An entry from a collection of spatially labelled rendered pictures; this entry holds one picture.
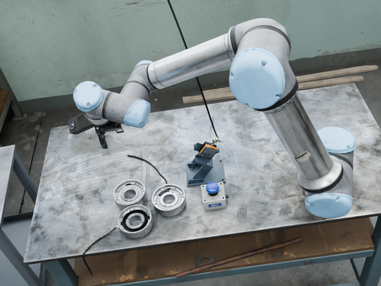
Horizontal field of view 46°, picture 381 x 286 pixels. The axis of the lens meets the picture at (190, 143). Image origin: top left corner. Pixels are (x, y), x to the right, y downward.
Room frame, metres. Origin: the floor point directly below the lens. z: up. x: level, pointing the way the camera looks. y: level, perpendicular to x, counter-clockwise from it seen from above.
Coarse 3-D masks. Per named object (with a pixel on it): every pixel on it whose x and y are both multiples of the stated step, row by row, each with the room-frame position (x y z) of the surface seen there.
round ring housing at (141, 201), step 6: (126, 180) 0.98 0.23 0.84; (132, 180) 0.98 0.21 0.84; (138, 180) 0.97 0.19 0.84; (120, 186) 0.97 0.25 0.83; (138, 186) 0.96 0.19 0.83; (144, 186) 0.94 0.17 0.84; (114, 192) 0.94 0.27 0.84; (126, 192) 0.95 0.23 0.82; (132, 192) 0.95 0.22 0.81; (138, 192) 0.93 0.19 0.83; (144, 192) 0.92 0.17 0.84; (114, 198) 0.92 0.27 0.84; (132, 198) 0.91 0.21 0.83; (144, 198) 0.91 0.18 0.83; (120, 204) 0.89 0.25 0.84; (126, 204) 0.88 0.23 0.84; (132, 204) 0.88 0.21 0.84
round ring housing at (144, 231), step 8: (128, 208) 0.87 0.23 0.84; (136, 208) 0.87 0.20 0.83; (144, 208) 0.86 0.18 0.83; (120, 216) 0.84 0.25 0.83; (128, 216) 0.84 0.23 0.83; (136, 216) 0.84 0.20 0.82; (120, 224) 0.82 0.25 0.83; (128, 224) 0.81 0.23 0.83; (152, 224) 0.81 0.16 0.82; (128, 232) 0.78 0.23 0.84; (136, 232) 0.77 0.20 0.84; (144, 232) 0.78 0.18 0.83
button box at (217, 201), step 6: (204, 186) 0.90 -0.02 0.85; (222, 186) 0.88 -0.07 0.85; (204, 192) 0.87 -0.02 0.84; (216, 192) 0.86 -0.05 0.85; (222, 192) 0.86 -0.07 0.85; (204, 198) 0.85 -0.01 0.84; (210, 198) 0.84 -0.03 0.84; (216, 198) 0.84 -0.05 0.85; (222, 198) 0.84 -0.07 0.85; (204, 204) 0.83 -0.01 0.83; (210, 204) 0.83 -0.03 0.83; (216, 204) 0.83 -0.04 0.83; (222, 204) 0.83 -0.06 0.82; (204, 210) 0.83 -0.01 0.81; (210, 210) 0.83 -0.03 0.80
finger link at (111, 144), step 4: (108, 136) 1.03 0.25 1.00; (108, 140) 1.03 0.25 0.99; (112, 140) 1.03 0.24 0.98; (108, 144) 1.03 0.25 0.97; (112, 144) 1.03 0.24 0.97; (116, 144) 1.03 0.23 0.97; (120, 144) 1.03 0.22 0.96; (108, 148) 1.02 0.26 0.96; (112, 148) 1.03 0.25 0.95; (108, 152) 1.02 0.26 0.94
